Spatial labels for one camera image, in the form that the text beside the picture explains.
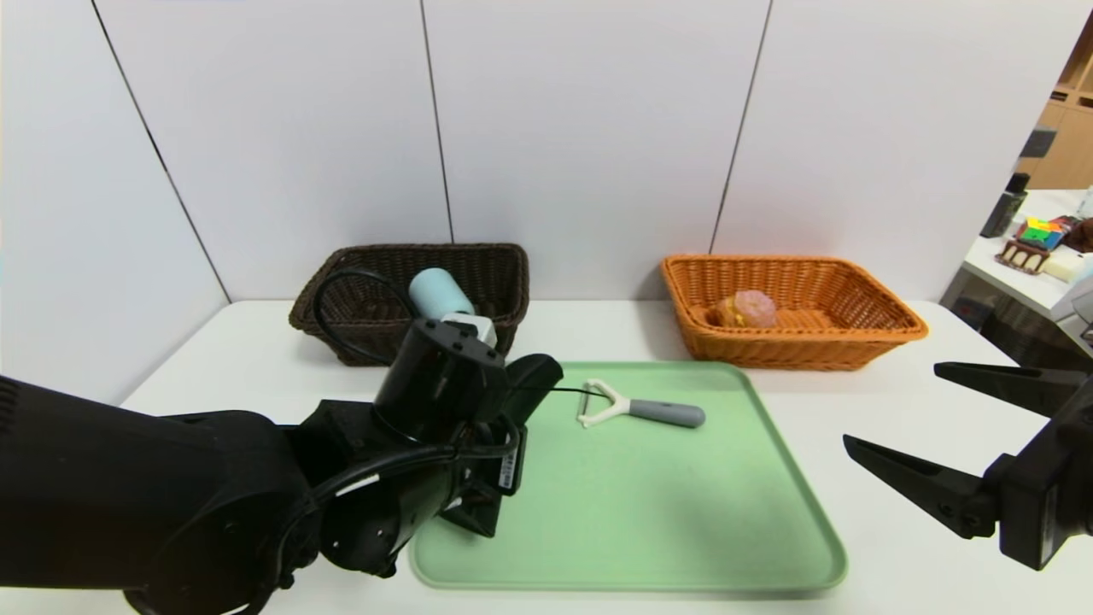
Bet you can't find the orange wicker basket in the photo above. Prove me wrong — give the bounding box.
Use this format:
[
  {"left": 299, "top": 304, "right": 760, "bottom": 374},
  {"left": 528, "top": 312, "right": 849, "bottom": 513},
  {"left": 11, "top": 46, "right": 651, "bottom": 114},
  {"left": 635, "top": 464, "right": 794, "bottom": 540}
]
[{"left": 662, "top": 254, "right": 930, "bottom": 372}]

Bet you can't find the blue-grey plastic cup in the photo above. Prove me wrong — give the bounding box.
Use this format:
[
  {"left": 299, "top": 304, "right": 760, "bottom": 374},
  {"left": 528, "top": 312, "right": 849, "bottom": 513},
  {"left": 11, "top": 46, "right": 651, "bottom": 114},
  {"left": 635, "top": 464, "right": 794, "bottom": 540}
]
[{"left": 408, "top": 267, "right": 476, "bottom": 321}]

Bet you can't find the pink and yellow cream bun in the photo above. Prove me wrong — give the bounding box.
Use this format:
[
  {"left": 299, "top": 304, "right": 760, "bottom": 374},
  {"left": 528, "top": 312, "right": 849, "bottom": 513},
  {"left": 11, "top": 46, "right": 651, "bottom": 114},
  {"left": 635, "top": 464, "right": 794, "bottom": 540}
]
[{"left": 716, "top": 289, "right": 780, "bottom": 329}]

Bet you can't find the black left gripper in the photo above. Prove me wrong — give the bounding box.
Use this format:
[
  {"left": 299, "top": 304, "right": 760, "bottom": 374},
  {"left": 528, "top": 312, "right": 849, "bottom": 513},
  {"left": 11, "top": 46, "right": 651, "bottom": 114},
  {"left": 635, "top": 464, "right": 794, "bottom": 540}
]
[{"left": 472, "top": 423, "right": 529, "bottom": 496}]

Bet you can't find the black glasses case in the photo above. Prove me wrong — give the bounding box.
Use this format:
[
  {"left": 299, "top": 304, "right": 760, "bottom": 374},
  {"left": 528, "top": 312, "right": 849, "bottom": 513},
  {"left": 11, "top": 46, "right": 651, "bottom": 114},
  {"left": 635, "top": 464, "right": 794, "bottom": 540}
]
[{"left": 444, "top": 354, "right": 564, "bottom": 539}]

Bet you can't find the white peeler with grey handle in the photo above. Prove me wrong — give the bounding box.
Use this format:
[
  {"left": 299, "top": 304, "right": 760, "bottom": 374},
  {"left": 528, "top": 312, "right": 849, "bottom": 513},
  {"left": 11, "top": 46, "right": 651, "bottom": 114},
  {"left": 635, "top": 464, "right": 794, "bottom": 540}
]
[{"left": 577, "top": 379, "right": 708, "bottom": 431}]

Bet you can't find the colourful puzzle cube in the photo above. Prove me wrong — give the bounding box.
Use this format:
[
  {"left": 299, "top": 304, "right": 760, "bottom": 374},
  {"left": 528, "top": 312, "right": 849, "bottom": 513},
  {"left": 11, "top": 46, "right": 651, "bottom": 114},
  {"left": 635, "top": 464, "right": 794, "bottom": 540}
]
[{"left": 1019, "top": 217, "right": 1066, "bottom": 251}]

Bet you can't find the dark brown wicker basket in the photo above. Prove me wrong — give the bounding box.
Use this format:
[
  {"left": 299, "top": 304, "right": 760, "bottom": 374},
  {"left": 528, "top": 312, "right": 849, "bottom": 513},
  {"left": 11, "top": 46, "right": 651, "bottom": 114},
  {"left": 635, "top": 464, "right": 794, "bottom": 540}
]
[{"left": 288, "top": 243, "right": 531, "bottom": 366}]

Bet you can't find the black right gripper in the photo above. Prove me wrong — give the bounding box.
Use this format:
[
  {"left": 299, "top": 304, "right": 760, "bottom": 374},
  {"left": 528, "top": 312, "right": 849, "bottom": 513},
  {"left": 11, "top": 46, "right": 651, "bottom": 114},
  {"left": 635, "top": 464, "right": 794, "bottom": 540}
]
[{"left": 843, "top": 361, "right": 1093, "bottom": 571}]

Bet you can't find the light green plastic tray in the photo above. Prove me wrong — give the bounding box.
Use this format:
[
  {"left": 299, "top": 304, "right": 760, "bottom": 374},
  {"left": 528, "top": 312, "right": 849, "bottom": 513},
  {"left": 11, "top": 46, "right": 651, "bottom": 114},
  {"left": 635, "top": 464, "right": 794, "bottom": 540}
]
[{"left": 409, "top": 360, "right": 850, "bottom": 594}]

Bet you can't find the dark green box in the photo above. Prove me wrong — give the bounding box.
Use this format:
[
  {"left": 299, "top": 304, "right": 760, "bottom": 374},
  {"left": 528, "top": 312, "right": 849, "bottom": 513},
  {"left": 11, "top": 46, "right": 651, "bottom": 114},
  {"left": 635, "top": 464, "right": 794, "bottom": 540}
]
[{"left": 980, "top": 173, "right": 1032, "bottom": 239}]

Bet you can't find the black left camera cable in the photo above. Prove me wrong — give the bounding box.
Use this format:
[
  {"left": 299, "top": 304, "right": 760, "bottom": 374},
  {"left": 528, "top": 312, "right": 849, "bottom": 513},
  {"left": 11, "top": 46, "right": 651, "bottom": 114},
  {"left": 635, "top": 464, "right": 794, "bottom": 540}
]
[{"left": 312, "top": 269, "right": 419, "bottom": 366}]

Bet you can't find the white background table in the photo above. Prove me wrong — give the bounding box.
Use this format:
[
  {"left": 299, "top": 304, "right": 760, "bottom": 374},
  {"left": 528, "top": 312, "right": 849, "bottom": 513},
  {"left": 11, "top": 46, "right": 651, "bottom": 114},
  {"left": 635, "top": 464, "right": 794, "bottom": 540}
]
[{"left": 963, "top": 190, "right": 1093, "bottom": 336}]

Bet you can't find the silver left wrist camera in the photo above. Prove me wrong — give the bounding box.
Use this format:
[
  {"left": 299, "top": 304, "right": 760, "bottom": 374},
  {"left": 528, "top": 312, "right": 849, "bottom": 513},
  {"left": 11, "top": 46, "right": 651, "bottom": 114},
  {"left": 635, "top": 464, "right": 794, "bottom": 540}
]
[{"left": 440, "top": 312, "right": 498, "bottom": 349}]

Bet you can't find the chocolate cake toy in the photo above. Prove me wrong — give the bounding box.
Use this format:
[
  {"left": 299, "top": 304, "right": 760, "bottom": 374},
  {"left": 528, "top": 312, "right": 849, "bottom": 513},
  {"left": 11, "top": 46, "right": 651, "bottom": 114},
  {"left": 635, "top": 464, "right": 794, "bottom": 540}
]
[{"left": 995, "top": 239, "right": 1051, "bottom": 276}]

